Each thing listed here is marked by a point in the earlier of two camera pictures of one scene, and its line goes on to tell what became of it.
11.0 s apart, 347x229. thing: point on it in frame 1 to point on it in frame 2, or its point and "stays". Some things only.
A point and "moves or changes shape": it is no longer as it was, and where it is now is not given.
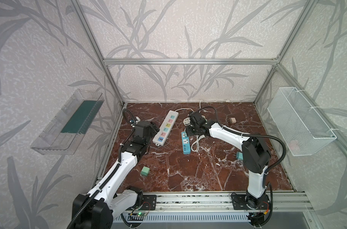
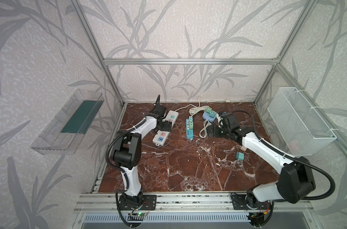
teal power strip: (186, 143) moves or changes shape
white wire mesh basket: (304, 131) stays
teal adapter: (239, 155) stays
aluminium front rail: (219, 202) stays
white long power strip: (166, 128) stays
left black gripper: (152, 127) to (159, 109)
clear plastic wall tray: (62, 134) stays
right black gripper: (192, 120) to (217, 130)
